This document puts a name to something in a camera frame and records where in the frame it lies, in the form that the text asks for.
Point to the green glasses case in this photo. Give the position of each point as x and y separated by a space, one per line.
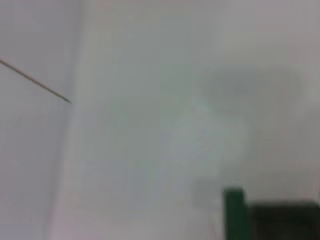
235 215

